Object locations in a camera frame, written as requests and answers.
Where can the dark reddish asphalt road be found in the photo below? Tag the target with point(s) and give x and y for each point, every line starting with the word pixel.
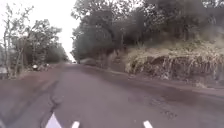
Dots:
pixel 100 100

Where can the row of trees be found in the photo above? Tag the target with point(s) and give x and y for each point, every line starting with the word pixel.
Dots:
pixel 36 43
pixel 133 23

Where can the dirt roadside strip with leaves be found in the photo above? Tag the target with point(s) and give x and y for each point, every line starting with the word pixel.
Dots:
pixel 173 85

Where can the overgrown earth bank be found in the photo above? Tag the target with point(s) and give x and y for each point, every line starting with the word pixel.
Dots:
pixel 176 60

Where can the robot's own part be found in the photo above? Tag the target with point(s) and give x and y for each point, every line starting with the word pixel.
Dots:
pixel 147 124
pixel 75 125

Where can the dirt roadside strip with scrub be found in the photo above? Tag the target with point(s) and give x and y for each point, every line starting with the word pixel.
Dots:
pixel 23 76

